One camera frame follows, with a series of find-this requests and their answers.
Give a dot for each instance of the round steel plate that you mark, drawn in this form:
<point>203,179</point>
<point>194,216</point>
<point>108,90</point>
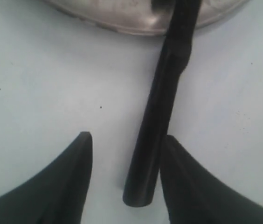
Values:
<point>140,17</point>

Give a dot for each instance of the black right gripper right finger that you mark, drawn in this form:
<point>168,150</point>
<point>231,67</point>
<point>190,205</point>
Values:
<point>194,196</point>

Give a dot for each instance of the black handled knife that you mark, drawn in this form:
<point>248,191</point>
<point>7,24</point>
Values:
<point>174,57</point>

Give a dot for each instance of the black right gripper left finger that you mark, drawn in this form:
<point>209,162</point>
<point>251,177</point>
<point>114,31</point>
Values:
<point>57,194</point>

